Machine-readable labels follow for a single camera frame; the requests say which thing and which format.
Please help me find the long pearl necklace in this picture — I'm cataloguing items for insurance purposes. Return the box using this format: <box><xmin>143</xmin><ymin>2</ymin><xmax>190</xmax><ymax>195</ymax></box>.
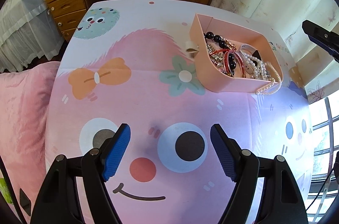
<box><xmin>241</xmin><ymin>52</ymin><xmax>283</xmax><ymax>96</ymax></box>

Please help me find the black bead bracelet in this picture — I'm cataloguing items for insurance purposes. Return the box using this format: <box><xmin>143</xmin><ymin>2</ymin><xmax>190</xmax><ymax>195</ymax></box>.
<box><xmin>204</xmin><ymin>31</ymin><xmax>239</xmax><ymax>78</ymax></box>

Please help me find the pink plastic tray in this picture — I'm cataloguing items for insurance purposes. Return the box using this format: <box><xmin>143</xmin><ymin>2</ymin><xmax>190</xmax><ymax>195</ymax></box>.
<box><xmin>190</xmin><ymin>14</ymin><xmax>283</xmax><ymax>95</ymax></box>

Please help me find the white smart watch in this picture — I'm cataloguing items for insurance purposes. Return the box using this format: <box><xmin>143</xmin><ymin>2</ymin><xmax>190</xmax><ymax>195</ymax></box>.
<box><xmin>238</xmin><ymin>44</ymin><xmax>261</xmax><ymax>79</ymax></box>

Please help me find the cartoon printed table cover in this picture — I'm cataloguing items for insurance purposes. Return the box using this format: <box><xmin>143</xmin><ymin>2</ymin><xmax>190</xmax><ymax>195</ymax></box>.
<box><xmin>45</xmin><ymin>0</ymin><xmax>313</xmax><ymax>223</ymax></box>

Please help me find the red bangle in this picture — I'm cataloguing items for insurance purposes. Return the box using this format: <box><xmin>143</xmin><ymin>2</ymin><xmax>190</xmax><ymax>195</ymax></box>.
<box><xmin>224</xmin><ymin>49</ymin><xmax>246</xmax><ymax>78</ymax></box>

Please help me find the pink bed quilt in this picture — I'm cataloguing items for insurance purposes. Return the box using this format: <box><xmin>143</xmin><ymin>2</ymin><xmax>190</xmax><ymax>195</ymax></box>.
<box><xmin>1</xmin><ymin>62</ymin><xmax>60</xmax><ymax>223</ymax></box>

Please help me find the white lace cloth cover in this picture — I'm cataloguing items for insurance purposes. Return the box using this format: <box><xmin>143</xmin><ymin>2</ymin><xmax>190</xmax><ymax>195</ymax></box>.
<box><xmin>1</xmin><ymin>0</ymin><xmax>64</xmax><ymax>72</ymax></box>

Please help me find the gold rhinestone bracelet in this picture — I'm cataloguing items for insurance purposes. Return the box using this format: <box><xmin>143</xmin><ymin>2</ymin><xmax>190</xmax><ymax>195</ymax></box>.
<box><xmin>205</xmin><ymin>39</ymin><xmax>236</xmax><ymax>74</ymax></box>

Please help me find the window frame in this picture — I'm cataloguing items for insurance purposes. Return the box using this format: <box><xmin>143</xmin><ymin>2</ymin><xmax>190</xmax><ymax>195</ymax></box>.
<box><xmin>305</xmin><ymin>91</ymin><xmax>338</xmax><ymax>223</ymax></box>

